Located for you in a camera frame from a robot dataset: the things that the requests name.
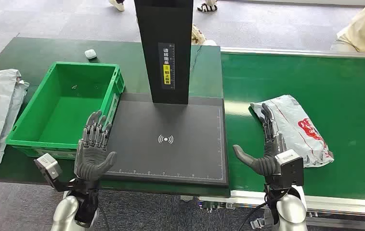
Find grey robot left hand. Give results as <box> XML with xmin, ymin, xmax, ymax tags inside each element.
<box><xmin>74</xmin><ymin>110</ymin><xmax>117</xmax><ymax>182</ymax></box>

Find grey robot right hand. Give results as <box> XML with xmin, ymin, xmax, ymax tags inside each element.
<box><xmin>232</xmin><ymin>103</ymin><xmax>287</xmax><ymax>178</ymax></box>

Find grey mailer package red print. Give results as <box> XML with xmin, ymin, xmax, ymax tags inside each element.
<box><xmin>250</xmin><ymin>94</ymin><xmax>335</xmax><ymax>168</ymax></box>

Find metal conveyor fittings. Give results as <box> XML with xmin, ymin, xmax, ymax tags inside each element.
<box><xmin>198</xmin><ymin>197</ymin><xmax>236</xmax><ymax>211</ymax></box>

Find pale grey mailer package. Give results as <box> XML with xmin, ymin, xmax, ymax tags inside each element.
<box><xmin>0</xmin><ymin>79</ymin><xmax>30</xmax><ymax>164</ymax></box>

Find green conveyor belt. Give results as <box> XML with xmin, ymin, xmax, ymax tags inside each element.
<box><xmin>198</xmin><ymin>47</ymin><xmax>365</xmax><ymax>220</ymax></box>

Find green plastic crate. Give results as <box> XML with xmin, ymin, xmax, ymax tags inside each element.
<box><xmin>5</xmin><ymin>62</ymin><xmax>126</xmax><ymax>159</ymax></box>

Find black scanner platform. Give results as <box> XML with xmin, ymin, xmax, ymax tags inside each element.
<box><xmin>101</xmin><ymin>93</ymin><xmax>230</xmax><ymax>188</ymax></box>

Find green table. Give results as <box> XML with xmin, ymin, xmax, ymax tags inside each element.
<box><xmin>0</xmin><ymin>37</ymin><xmax>231</xmax><ymax>197</ymax></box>

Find black scanner column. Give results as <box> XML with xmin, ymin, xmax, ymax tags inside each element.
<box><xmin>133</xmin><ymin>0</ymin><xmax>194</xmax><ymax>105</ymax></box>

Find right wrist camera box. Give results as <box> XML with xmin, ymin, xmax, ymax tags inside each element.
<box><xmin>275</xmin><ymin>149</ymin><xmax>305</xmax><ymax>189</ymax></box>

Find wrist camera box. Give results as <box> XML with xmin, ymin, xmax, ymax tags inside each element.
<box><xmin>275</xmin><ymin>149</ymin><xmax>305</xmax><ymax>189</ymax></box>
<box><xmin>34</xmin><ymin>153</ymin><xmax>65</xmax><ymax>192</ymax></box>

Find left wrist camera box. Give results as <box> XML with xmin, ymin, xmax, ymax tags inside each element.
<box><xmin>34</xmin><ymin>153</ymin><xmax>65</xmax><ymax>192</ymax></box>

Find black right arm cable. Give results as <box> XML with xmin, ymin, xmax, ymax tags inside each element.
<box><xmin>238</xmin><ymin>191</ymin><xmax>285</xmax><ymax>231</ymax></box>

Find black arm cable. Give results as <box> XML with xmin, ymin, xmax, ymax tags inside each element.
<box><xmin>238</xmin><ymin>191</ymin><xmax>285</xmax><ymax>231</ymax></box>
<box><xmin>98</xmin><ymin>204</ymin><xmax>110</xmax><ymax>231</ymax></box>

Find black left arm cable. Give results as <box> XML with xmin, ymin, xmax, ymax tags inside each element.
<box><xmin>98</xmin><ymin>204</ymin><xmax>110</xmax><ymax>231</ymax></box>

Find thin black table cable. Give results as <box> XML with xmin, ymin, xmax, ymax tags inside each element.
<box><xmin>189</xmin><ymin>44</ymin><xmax>203</xmax><ymax>72</ymax></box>

